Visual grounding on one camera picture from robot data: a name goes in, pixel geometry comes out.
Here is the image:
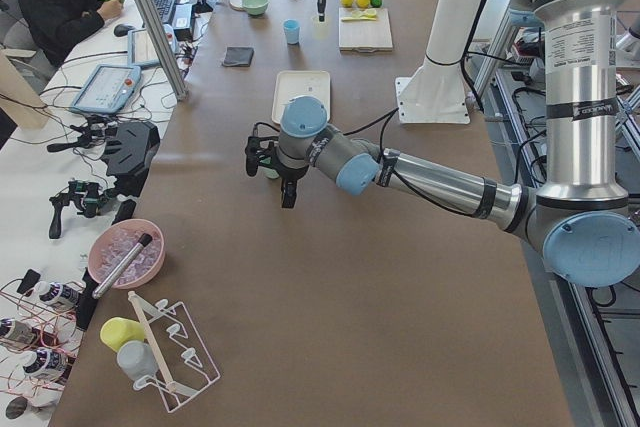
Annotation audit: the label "cream plastic cup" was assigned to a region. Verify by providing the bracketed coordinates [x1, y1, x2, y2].
[312, 15, 330, 40]

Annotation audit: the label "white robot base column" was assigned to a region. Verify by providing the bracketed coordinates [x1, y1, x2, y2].
[396, 0, 484, 124]

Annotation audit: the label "cream serving tray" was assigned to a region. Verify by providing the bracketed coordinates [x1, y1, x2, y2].
[271, 70, 331, 124]

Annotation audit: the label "green plastic cup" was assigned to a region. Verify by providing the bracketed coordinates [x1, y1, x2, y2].
[264, 168, 279, 180]

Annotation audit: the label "yellow plastic knife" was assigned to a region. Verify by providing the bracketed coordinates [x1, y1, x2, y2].
[340, 16, 378, 22]

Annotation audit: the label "blue plastic cup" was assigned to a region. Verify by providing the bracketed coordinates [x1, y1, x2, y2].
[283, 19, 300, 45]

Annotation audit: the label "wooden cutting board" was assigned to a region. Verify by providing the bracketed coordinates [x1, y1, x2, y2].
[338, 7, 393, 53]

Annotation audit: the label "green bowl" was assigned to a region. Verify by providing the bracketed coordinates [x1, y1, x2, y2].
[241, 0, 269, 16]

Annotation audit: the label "dark grey cloth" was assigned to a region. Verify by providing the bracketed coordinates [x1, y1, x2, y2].
[222, 46, 254, 67]

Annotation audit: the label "metal muddler black tip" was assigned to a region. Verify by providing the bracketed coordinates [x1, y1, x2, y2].
[91, 233, 153, 299]

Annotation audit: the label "pink bowl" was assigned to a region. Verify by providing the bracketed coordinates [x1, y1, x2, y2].
[88, 219, 165, 289]

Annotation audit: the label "clear ice cubes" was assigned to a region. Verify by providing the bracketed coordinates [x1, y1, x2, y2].
[95, 228, 162, 286]

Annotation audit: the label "teach pendant tablet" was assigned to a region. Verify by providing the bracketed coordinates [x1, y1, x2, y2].
[127, 24, 179, 69]
[69, 64, 141, 115]

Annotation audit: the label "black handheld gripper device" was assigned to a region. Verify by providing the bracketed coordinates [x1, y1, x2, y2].
[46, 115, 117, 153]

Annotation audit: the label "black computer mouse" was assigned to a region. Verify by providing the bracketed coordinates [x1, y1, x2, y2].
[113, 24, 136, 38]

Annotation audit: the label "yellow-green plastic cup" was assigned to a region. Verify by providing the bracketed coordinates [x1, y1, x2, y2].
[100, 317, 146, 352]

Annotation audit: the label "grey plastic cup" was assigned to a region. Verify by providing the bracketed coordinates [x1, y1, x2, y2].
[116, 340, 159, 381]

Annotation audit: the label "white labelled bottle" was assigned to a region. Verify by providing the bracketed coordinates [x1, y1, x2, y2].
[19, 348, 71, 381]
[33, 281, 80, 312]
[1, 318, 39, 347]

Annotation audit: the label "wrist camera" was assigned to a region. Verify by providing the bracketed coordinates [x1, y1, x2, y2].
[245, 135, 277, 177]

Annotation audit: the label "aluminium frame post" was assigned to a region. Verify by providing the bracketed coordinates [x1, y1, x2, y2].
[135, 0, 188, 101]

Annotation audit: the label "white wire cup rack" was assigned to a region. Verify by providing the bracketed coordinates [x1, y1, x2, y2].
[128, 291, 222, 414]

